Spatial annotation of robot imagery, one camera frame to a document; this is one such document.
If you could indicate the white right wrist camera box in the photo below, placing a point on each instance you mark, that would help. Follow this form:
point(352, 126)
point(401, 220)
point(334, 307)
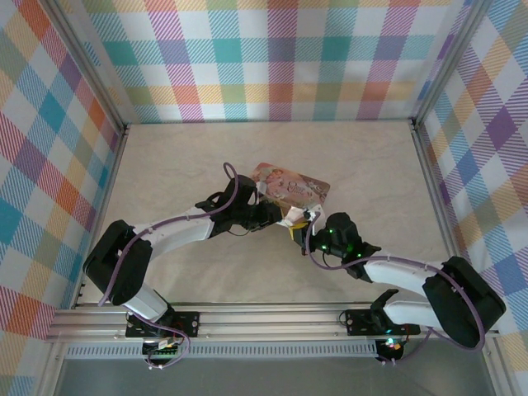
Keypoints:
point(315, 214)

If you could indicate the aluminium frame leg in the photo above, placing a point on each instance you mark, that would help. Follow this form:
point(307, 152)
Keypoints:
point(497, 371)
point(51, 369)

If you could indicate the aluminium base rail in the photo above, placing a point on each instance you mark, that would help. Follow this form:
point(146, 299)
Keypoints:
point(268, 321)

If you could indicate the aluminium table side rail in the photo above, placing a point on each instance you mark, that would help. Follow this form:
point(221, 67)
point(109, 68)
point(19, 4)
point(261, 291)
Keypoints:
point(429, 173)
point(111, 181)

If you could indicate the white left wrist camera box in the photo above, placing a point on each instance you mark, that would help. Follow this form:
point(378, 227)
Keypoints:
point(261, 190)

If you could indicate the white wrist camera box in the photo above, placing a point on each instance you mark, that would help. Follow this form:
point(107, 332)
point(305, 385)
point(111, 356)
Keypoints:
point(315, 214)
point(261, 190)

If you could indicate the pink printed tin box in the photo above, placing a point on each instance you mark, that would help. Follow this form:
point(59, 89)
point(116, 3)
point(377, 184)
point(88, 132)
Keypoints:
point(288, 185)

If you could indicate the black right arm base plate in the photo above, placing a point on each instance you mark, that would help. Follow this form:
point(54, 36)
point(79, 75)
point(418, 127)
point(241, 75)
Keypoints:
point(359, 321)

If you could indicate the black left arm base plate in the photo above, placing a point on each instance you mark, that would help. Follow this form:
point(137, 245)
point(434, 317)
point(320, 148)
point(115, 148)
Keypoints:
point(187, 323)

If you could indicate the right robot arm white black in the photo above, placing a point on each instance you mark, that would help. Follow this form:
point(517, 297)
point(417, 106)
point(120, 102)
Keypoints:
point(453, 297)

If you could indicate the aluminium frame post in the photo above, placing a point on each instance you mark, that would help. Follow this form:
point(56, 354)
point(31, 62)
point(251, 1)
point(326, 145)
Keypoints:
point(88, 70)
point(449, 57)

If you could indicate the green terminal controller board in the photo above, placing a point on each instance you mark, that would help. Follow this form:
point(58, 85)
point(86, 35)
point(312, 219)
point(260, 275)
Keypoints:
point(165, 352)

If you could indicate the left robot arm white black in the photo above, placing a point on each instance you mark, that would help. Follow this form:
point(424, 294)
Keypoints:
point(173, 233)

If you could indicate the controller board with lit leds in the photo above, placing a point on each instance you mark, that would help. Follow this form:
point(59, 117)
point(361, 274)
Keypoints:
point(392, 346)

